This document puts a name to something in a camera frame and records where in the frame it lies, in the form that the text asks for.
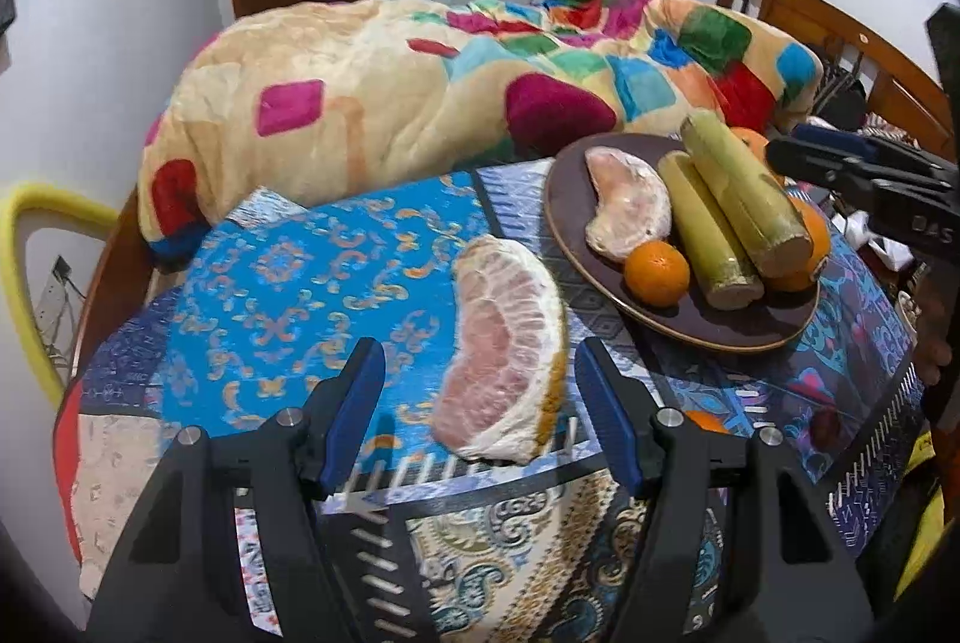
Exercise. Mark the yellow padded frame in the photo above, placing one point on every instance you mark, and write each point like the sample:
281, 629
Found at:
41, 200

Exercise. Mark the wooden bed frame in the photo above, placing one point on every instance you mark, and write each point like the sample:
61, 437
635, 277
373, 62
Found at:
112, 283

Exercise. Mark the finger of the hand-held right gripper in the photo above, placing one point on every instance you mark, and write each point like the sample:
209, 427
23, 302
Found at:
836, 139
840, 174

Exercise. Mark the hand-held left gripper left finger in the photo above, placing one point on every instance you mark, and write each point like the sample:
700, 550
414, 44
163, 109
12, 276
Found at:
352, 418

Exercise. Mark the wooden bed headboard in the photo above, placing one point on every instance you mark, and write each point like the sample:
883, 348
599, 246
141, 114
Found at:
832, 32

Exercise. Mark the thin peeled sugarcane piece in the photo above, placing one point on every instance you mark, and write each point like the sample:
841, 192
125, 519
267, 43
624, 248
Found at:
709, 238

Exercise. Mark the person's right hand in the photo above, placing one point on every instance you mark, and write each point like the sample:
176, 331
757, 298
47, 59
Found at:
934, 350

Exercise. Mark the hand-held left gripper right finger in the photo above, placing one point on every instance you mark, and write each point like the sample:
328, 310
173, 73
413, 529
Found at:
611, 418

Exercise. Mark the large peeled pomelo segment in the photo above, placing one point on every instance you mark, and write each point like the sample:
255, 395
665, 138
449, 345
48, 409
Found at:
502, 350

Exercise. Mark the small tangerine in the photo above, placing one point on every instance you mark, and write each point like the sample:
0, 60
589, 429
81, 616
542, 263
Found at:
656, 274

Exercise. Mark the brown round plate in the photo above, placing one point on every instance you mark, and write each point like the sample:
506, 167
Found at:
675, 313

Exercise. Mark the large orange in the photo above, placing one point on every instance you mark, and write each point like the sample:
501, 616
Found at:
750, 142
814, 238

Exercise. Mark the colourful patchwork blanket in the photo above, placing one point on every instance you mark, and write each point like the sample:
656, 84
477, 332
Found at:
375, 88

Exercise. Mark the thick peeled sugarcane piece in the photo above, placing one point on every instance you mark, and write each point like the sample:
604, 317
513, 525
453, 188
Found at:
742, 193

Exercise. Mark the black bag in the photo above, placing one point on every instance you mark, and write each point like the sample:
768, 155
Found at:
840, 96

